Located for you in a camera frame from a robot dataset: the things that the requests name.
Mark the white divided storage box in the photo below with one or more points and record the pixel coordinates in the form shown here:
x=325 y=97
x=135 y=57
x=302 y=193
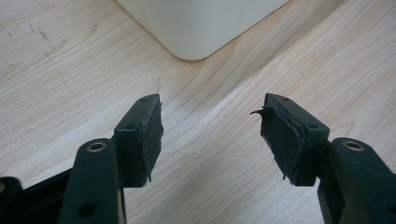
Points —
x=199 y=28

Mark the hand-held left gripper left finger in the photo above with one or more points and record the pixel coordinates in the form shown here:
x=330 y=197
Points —
x=134 y=146

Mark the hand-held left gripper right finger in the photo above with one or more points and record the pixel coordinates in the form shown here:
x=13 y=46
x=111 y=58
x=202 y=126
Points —
x=295 y=146

